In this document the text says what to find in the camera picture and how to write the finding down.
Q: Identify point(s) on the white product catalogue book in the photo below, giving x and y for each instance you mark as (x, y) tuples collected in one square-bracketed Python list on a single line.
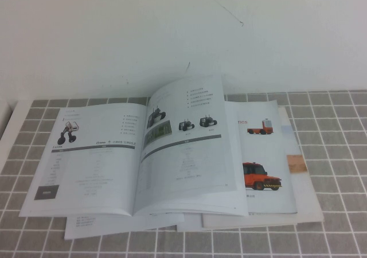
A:
[(100, 160)]

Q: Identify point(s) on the brochure with orange trucks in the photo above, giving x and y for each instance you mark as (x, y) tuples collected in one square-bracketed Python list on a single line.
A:
[(266, 149)]

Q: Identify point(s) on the plain white booklet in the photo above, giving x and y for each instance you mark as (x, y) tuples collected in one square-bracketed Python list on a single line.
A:
[(189, 225)]

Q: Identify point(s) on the brochure with brown photo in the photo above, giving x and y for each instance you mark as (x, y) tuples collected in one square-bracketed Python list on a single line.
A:
[(298, 163)]

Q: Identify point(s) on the white booklet with contact text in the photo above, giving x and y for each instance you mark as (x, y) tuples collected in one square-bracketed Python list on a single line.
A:
[(86, 229)]

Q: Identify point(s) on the grey checkered tablecloth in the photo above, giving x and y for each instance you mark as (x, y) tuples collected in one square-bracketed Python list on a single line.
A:
[(338, 226)]

